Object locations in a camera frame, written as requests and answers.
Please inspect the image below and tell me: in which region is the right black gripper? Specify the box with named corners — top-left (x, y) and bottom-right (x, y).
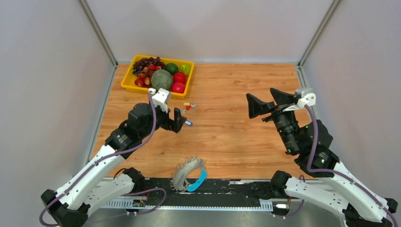
top-left (244, 88), bottom-right (298, 154)

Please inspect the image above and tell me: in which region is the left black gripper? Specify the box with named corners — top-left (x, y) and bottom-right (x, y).
top-left (139, 96), bottom-right (187, 139)

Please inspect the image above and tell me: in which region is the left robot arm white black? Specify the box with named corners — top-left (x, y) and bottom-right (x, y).
top-left (41, 103), bottom-right (187, 227)

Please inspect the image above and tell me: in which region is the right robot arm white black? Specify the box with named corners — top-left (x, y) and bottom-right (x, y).
top-left (246, 87), bottom-right (398, 227)

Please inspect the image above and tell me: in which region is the pink red apple lower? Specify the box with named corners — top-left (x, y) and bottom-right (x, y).
top-left (171, 82), bottom-right (185, 94)

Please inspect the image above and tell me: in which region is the red apple upper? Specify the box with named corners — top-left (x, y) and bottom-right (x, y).
top-left (173, 72), bottom-right (187, 85)

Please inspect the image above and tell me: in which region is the green netted melon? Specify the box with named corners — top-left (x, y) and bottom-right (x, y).
top-left (151, 70), bottom-right (173, 90)

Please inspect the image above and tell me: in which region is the dark green lime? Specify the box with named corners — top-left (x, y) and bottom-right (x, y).
top-left (164, 63), bottom-right (179, 75)

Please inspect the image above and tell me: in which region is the small red peaches cluster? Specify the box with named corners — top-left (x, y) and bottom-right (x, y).
top-left (133, 64), bottom-right (162, 88)

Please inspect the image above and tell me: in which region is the dark purple grape bunch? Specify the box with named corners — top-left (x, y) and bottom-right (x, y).
top-left (132, 57), bottom-right (166, 75)

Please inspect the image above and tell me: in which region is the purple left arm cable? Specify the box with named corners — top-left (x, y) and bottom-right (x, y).
top-left (39, 94), bottom-right (167, 227)

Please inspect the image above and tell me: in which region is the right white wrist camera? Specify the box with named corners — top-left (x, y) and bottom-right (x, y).
top-left (283, 87), bottom-right (316, 112)

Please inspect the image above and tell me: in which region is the right corner aluminium post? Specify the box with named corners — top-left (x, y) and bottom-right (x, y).
top-left (298, 0), bottom-right (342, 68)

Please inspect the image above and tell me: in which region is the corner aluminium post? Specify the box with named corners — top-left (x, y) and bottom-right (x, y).
top-left (298, 0), bottom-right (342, 68)
top-left (77, 0), bottom-right (119, 69)

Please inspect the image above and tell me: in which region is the left corner aluminium post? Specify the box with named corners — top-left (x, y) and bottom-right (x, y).
top-left (77, 0), bottom-right (119, 69)

